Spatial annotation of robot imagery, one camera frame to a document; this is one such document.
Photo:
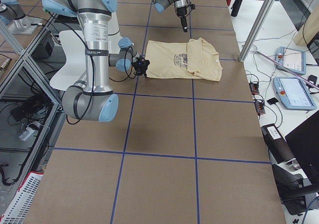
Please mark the near blue teach pendant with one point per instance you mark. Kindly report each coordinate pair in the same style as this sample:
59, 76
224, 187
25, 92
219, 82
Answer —
293, 94

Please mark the black label printer box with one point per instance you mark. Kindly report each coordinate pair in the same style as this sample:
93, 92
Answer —
277, 145

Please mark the reacher grabber tool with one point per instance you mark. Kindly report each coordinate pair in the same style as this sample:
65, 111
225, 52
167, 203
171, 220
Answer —
287, 70

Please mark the white perforated basket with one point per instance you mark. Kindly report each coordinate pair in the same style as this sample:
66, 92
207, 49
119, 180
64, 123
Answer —
21, 203

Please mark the far blue teach pendant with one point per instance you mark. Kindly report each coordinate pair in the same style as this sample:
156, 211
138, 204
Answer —
294, 60

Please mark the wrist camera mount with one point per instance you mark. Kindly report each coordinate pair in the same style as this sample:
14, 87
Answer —
140, 66
191, 6

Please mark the blue teach pendant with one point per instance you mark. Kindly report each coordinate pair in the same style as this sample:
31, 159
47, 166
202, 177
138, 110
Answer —
293, 94
294, 60

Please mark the aluminium frame post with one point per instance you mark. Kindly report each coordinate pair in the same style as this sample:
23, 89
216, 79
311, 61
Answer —
265, 8

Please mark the black monitor stand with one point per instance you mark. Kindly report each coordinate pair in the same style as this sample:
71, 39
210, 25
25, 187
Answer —
297, 192

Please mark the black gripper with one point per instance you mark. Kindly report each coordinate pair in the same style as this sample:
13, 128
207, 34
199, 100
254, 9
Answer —
181, 11

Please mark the black water bottle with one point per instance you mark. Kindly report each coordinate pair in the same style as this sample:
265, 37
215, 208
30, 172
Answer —
235, 7

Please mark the orange circuit board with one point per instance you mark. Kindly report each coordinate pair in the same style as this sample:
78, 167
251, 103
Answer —
254, 87

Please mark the cream long-sleeve printed shirt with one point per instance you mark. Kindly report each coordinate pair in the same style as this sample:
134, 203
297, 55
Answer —
195, 59

